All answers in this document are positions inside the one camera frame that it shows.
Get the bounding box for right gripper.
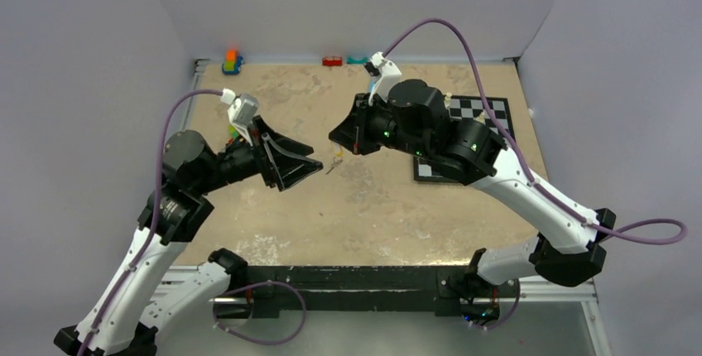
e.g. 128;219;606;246
329;93;430;161

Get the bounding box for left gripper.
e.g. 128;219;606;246
193;114;322;195

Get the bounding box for yellow tag keyring with keys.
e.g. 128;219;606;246
325;142;344;175

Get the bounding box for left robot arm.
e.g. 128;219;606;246
54;117;323;355

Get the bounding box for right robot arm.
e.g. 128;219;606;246
329;79;615;296

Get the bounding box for colourful brick toy stack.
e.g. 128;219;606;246
227;125;241;146

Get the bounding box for teal brick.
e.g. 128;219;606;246
346;55;368;65

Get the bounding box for red brick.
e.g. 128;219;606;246
321;55;344;67

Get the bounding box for white chess pawn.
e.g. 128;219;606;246
444;93;452;109

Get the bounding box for black white chessboard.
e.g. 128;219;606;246
412;95;517;184

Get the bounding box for orange blue toy car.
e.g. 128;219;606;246
221;49;243;75

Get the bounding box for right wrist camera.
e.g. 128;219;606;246
364;51;402;106

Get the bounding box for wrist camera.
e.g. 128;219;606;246
220;89;259;144
364;51;402;106

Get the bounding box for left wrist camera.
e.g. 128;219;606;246
220;89;259;144

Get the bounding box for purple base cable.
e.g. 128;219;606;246
212;280;308;345

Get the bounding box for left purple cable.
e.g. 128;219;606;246
76;89;226;356

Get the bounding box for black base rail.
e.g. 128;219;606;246
241;265;473;319

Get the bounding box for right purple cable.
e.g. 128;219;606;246
382;18;688;246

